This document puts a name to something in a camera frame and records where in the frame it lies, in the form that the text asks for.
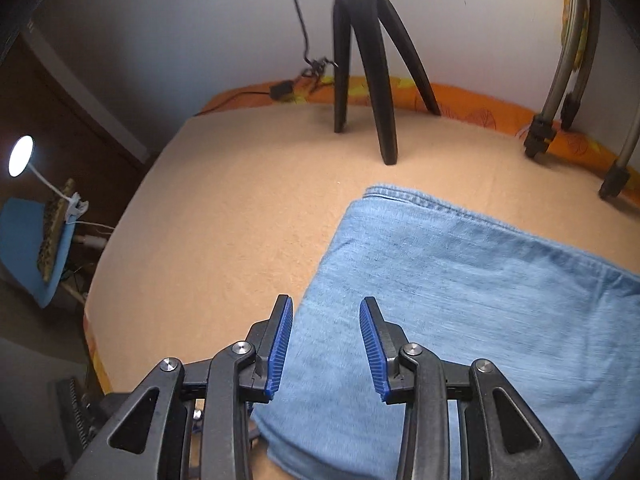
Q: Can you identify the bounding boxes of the white lamp cable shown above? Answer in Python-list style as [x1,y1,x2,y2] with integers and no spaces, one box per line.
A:
[75,219,117,235]

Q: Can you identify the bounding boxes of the dark ribbed object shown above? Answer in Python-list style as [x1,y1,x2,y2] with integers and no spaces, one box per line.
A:
[54,376,103,461]

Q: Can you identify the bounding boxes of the orange patterned bed sheet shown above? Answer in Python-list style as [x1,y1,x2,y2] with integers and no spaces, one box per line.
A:
[82,76,640,396]

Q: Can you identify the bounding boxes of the black mini tripod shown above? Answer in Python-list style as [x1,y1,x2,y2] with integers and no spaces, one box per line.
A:
[327,0,443,167]

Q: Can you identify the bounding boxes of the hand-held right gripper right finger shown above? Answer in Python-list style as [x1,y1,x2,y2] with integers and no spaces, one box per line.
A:
[359,296,583,480]

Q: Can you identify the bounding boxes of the colourful patterned cloth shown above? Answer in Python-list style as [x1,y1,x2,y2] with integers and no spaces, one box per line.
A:
[562,0,591,68]

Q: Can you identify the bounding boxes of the black ring light cable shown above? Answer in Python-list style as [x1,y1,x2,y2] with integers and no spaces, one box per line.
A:
[215,0,343,111]

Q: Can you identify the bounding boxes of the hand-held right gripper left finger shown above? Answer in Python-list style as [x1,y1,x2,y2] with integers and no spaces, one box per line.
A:
[65,295,294,480]

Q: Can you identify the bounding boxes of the grey metal tripod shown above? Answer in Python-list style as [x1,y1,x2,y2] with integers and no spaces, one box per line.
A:
[522,0,640,198]

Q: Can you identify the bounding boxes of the blue denim pants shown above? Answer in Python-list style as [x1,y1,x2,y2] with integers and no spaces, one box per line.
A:
[250,184,640,480]

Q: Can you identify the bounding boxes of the white clip desk lamp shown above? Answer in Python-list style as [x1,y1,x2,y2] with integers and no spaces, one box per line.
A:
[9,135,91,223]

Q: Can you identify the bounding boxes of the blue chair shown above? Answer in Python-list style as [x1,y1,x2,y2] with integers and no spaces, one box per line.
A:
[0,197,89,309]

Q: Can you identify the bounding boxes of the leopard print cloth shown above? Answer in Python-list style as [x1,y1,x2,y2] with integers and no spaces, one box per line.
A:
[36,178,76,283]

